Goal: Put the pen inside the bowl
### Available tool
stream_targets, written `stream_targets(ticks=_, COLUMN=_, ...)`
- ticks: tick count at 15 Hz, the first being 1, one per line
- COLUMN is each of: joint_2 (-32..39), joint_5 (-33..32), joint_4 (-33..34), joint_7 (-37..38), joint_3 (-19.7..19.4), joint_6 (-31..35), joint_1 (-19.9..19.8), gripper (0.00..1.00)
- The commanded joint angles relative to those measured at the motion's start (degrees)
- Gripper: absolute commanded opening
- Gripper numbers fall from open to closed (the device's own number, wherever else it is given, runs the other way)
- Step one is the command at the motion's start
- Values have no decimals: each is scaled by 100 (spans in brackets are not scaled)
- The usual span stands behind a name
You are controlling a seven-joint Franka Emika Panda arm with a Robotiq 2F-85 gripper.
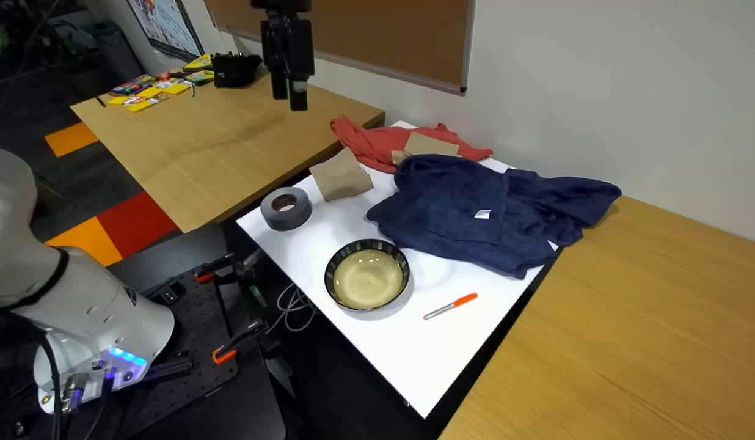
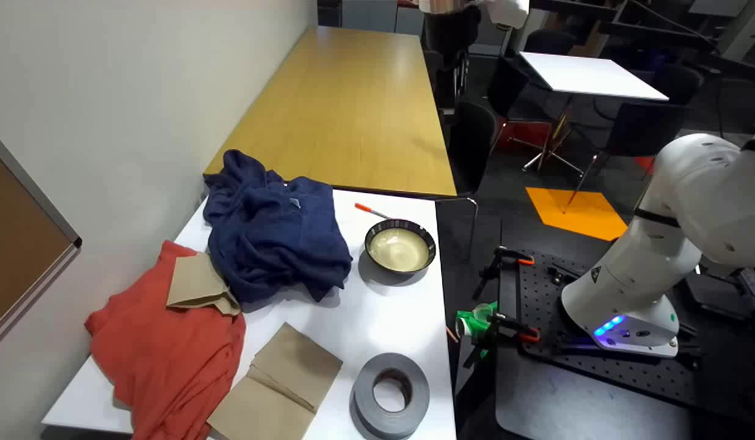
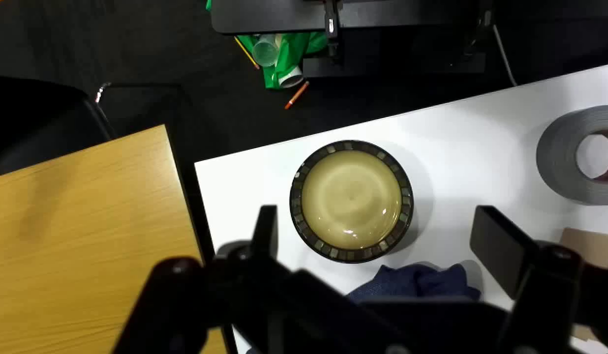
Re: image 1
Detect orange and grey pen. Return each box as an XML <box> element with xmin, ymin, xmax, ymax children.
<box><xmin>424</xmin><ymin>294</ymin><xmax>479</xmax><ymax>319</ymax></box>

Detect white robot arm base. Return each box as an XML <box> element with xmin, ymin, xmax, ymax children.
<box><xmin>0</xmin><ymin>148</ymin><xmax>177</xmax><ymax>412</ymax></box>

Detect black rimmed yellow bowl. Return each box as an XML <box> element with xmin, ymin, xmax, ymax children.
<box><xmin>326</xmin><ymin>240</ymin><xmax>410</xmax><ymax>312</ymax></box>

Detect black box on table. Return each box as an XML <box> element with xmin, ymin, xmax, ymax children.
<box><xmin>212</xmin><ymin>53</ymin><xmax>261</xmax><ymax>87</ymax></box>

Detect red cloth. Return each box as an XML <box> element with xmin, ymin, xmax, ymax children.
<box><xmin>330</xmin><ymin>116</ymin><xmax>492</xmax><ymax>174</ymax></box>

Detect tan folded cloth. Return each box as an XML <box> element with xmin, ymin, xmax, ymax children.
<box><xmin>311</xmin><ymin>148</ymin><xmax>372</xmax><ymax>201</ymax></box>

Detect grey tape roll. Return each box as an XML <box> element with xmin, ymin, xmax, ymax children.
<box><xmin>261</xmin><ymin>188</ymin><xmax>312</xmax><ymax>229</ymax></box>

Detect white whiteboard easel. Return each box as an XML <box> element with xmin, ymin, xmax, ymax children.
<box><xmin>128</xmin><ymin>0</ymin><xmax>202</xmax><ymax>61</ymax></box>

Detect cork notice board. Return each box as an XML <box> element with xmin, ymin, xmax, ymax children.
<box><xmin>205</xmin><ymin>0</ymin><xmax>474</xmax><ymax>93</ymax></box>

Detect yellow and coloured blocks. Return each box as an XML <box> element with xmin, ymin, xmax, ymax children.
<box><xmin>104</xmin><ymin>53</ymin><xmax>215</xmax><ymax>113</ymax></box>

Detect navy blue cloth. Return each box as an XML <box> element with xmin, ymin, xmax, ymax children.
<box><xmin>367</xmin><ymin>157</ymin><xmax>622</xmax><ymax>278</ymax></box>

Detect white cable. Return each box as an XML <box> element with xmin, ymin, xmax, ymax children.
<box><xmin>264</xmin><ymin>281</ymin><xmax>317</xmax><ymax>336</ymax></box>

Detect orange handled clamp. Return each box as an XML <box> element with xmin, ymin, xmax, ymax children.
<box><xmin>210</xmin><ymin>319</ymin><xmax>264</xmax><ymax>366</ymax></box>

